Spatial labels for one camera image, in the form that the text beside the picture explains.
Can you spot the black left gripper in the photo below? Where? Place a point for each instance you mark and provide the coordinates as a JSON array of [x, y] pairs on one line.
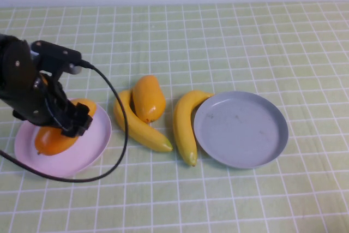
[[58, 107]]

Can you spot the orange mango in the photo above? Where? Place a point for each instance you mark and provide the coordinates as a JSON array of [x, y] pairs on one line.
[[51, 143]]

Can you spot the slightly curved yellow banana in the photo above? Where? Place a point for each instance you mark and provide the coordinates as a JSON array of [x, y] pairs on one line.
[[141, 132]]

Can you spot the yellow mango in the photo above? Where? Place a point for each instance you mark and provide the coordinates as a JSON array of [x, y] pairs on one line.
[[148, 99]]

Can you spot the strongly curved yellow banana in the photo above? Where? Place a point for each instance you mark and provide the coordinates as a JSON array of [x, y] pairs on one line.
[[182, 129]]

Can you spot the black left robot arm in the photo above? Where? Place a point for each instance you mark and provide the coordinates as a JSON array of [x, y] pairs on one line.
[[16, 85]]

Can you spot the pink plate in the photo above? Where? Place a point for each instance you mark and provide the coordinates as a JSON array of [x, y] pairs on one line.
[[81, 151]]

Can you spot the grey plate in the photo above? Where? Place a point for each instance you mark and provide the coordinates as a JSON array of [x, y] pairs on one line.
[[240, 129]]

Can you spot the green checkered tablecloth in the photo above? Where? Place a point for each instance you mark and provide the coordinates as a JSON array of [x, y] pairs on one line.
[[245, 53]]

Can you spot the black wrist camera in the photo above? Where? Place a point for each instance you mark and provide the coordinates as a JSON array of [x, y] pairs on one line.
[[54, 50]]

